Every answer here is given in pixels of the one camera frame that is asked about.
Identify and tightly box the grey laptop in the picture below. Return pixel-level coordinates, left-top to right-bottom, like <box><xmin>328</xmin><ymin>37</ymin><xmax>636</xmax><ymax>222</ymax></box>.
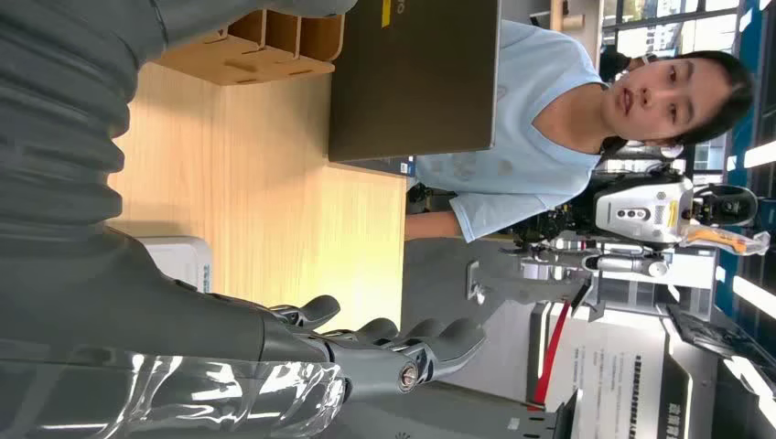
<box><xmin>328</xmin><ymin>0</ymin><xmax>503</xmax><ymax>177</ymax></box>

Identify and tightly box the white humanoid robot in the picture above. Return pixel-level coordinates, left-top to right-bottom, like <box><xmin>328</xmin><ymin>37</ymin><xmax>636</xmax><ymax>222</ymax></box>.
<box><xmin>515</xmin><ymin>160</ymin><xmax>759</xmax><ymax>280</ymax></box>

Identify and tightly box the clear bag with orange item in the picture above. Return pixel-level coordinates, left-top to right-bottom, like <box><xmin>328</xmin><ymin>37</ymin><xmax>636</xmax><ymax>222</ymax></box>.
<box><xmin>678</xmin><ymin>224</ymin><xmax>772</xmax><ymax>258</ymax></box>

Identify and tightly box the person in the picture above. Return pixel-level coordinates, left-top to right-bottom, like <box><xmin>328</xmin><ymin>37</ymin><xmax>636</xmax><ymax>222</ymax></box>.
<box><xmin>598</xmin><ymin>47</ymin><xmax>659</xmax><ymax>84</ymax></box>
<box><xmin>404</xmin><ymin>17</ymin><xmax>756</xmax><ymax>243</ymax></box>

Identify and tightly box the white printed sign board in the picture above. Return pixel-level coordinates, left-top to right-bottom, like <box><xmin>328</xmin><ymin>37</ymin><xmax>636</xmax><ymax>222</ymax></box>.
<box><xmin>542</xmin><ymin>315</ymin><xmax>671</xmax><ymax>439</ymax></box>

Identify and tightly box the red barrier belt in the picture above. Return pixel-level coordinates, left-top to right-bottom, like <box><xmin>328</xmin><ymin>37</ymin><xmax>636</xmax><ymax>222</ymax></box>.
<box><xmin>532</xmin><ymin>301</ymin><xmax>573</xmax><ymax>409</ymax></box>

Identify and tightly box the wooden slotted card organizer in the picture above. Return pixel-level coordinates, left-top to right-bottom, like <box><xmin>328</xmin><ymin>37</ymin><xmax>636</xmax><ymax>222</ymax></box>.
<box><xmin>154</xmin><ymin>8</ymin><xmax>346</xmax><ymax>87</ymax></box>

